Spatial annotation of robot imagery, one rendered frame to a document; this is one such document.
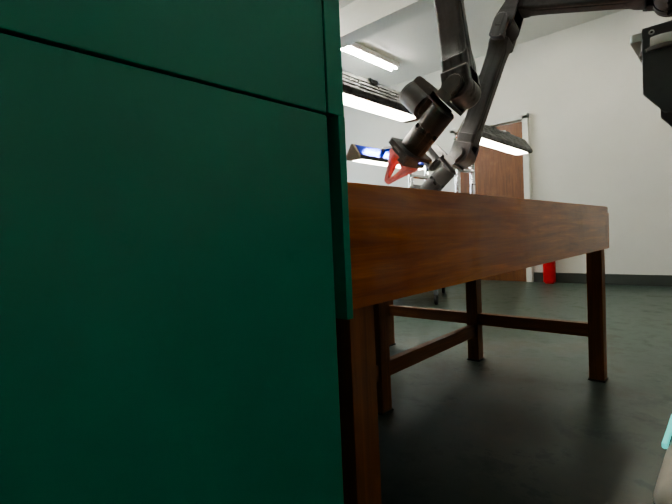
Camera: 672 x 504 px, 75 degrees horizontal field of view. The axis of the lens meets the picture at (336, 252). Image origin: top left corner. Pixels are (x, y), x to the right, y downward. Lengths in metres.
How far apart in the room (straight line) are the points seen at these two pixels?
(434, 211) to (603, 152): 5.11
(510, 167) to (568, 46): 1.49
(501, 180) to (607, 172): 1.19
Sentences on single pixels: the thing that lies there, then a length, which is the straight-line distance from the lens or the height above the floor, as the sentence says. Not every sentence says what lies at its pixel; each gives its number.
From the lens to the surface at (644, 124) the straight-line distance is 5.86.
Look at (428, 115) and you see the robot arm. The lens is 0.96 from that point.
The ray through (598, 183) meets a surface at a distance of 5.86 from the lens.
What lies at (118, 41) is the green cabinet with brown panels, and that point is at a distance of 0.43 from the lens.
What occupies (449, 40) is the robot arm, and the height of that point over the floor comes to 1.08.
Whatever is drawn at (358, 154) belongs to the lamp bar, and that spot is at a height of 1.06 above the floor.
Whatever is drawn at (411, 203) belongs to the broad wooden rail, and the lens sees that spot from 0.76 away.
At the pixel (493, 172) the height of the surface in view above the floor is 1.44.
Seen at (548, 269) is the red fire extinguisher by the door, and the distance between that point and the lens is 5.80.
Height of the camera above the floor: 0.69
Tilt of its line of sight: 2 degrees down
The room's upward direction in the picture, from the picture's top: 3 degrees counter-clockwise
